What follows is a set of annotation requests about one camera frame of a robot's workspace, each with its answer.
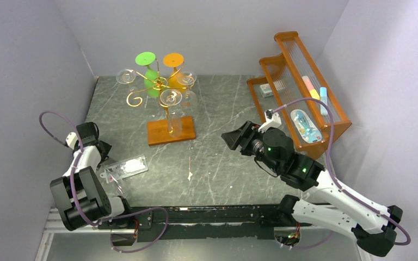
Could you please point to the green plastic wine glass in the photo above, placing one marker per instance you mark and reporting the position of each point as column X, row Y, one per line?
column 147, row 59

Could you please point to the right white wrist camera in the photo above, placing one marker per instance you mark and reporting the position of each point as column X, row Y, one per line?
column 273, row 120

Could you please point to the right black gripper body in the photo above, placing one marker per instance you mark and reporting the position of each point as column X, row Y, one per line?
column 245, row 137

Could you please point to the small white box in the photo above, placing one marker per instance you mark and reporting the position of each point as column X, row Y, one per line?
column 265, row 90

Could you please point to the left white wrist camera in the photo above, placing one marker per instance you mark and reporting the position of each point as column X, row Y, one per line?
column 71, row 140

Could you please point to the light blue highlighter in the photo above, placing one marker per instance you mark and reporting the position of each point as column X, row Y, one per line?
column 324, row 99

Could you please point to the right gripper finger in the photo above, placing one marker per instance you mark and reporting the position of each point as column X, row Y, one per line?
column 248, row 128
column 235, row 139

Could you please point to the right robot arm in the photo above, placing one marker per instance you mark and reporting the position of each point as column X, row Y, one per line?
column 370, row 224

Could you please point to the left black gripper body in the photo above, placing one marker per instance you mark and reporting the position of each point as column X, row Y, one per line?
column 108, row 148

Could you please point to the orange plastic wine glass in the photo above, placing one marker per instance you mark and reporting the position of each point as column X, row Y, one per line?
column 176, row 62

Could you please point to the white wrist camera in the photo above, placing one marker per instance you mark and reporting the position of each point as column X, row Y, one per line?
column 71, row 140
column 273, row 120

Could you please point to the orange wooden shelf rack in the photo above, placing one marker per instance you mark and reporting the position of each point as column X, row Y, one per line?
column 284, row 73

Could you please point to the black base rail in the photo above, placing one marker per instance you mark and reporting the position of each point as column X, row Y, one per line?
column 209, row 222

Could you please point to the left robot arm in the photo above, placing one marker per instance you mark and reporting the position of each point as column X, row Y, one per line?
column 79, row 192

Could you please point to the flat blister pack on table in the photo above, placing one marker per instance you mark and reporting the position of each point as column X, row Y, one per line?
column 128, row 167

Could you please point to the gold wire glass rack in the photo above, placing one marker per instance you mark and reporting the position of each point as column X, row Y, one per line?
column 157, row 133

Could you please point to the pink yellow highlighter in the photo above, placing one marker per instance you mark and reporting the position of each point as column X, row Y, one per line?
column 310, row 87

